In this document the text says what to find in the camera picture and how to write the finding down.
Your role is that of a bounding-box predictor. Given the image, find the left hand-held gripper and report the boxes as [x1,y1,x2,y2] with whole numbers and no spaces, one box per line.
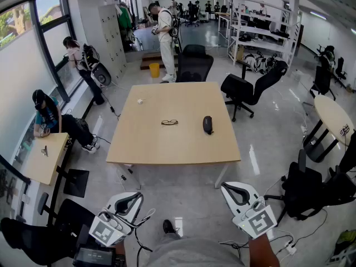
[88,192,144,247]

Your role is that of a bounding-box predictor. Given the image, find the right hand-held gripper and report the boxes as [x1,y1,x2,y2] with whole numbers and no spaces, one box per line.
[221,181,278,239]

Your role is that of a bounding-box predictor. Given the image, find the person's right forearm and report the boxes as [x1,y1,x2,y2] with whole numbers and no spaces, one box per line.
[248,234,280,267]

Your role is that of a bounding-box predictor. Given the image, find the black glasses case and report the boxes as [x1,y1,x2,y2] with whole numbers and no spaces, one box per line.
[202,115,215,136]

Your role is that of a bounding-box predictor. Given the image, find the person's black shoe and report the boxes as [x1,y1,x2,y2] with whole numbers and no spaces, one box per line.
[162,219,177,235]

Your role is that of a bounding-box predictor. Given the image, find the black screen device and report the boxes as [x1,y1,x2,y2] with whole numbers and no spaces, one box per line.
[72,243,127,267]

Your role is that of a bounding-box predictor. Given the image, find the person's gray shirt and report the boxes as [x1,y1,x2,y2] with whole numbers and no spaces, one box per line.
[147,234,245,267]

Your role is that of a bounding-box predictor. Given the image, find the small wooden desk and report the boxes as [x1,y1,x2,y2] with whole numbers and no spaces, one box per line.
[21,132,70,186]

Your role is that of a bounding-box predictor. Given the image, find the reclined black office chair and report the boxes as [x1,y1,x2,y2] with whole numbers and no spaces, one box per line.
[220,60,289,122]

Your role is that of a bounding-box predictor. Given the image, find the yellow green bag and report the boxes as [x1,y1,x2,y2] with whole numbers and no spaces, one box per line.
[329,229,356,265]

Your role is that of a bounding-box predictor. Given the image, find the round wooden table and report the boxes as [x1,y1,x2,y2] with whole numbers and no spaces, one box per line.
[302,95,355,164]

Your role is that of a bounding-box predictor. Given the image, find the white backpack pod device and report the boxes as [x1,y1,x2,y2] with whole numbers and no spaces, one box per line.
[82,43,112,88]

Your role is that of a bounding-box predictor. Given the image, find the pile of white devices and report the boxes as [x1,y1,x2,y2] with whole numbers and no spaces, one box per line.
[242,52,279,75]

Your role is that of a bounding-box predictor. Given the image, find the yellow bucket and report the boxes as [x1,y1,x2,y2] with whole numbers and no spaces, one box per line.
[149,62,161,78]

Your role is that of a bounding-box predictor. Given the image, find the black mesh office chair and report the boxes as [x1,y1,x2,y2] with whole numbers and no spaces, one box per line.
[175,44,215,83]

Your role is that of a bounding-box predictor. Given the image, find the wooden steps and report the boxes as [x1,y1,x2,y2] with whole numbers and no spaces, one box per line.
[140,51,179,71]

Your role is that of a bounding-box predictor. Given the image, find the white shelving rack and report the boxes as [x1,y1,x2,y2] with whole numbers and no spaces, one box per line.
[226,0,303,66]

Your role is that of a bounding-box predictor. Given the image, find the gray lockers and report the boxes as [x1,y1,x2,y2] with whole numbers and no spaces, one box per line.
[97,3,128,81]

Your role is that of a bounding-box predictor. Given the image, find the green hanging clothes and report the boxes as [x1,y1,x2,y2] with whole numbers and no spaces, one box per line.
[116,4,134,33]

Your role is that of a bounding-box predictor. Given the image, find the black-framed window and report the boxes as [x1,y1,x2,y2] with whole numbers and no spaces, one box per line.
[0,0,76,103]

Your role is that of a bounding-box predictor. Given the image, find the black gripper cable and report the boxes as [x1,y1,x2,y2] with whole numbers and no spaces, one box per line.
[134,226,154,264]

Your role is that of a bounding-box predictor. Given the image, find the black floor base plate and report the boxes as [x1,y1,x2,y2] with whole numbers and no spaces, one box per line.
[63,169,90,199]

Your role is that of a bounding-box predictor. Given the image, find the white charger cable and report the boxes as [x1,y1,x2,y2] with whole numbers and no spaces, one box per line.
[138,90,157,102]

